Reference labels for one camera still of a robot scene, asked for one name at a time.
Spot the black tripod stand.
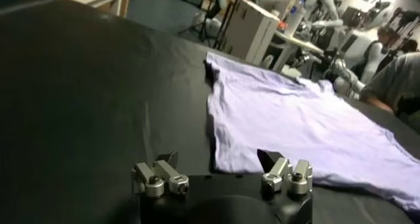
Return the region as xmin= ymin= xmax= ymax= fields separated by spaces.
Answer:
xmin=178 ymin=0 xmax=228 ymax=46

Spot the person in gray t-shirt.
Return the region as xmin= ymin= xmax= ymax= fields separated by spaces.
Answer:
xmin=360 ymin=53 xmax=420 ymax=116

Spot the black table cover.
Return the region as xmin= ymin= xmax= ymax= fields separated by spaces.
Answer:
xmin=0 ymin=0 xmax=420 ymax=224

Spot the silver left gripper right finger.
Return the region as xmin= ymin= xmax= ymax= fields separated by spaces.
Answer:
xmin=257 ymin=148 xmax=314 ymax=198

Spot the lavender t-shirt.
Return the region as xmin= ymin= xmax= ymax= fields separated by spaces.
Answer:
xmin=205 ymin=51 xmax=420 ymax=213

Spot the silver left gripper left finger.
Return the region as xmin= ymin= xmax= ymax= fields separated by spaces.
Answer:
xmin=131 ymin=150 xmax=190 ymax=198

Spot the tall white cardboard box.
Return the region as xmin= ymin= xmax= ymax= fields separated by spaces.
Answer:
xmin=222 ymin=0 xmax=282 ymax=65

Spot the person's bare forearm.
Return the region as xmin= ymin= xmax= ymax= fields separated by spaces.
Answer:
xmin=360 ymin=93 xmax=395 ymax=113

